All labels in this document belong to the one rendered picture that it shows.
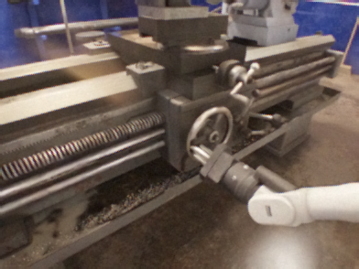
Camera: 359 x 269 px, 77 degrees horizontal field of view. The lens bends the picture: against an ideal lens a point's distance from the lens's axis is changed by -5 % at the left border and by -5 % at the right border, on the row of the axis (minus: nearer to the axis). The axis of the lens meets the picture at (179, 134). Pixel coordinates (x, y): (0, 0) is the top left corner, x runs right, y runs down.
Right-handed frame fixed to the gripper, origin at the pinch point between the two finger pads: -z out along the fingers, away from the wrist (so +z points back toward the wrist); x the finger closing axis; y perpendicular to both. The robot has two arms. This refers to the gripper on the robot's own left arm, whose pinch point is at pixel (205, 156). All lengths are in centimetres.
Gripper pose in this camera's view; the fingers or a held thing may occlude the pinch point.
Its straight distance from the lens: 70.8
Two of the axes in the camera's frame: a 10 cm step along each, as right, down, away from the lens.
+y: 5.6, 3.4, 7.6
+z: 6.2, 4.4, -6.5
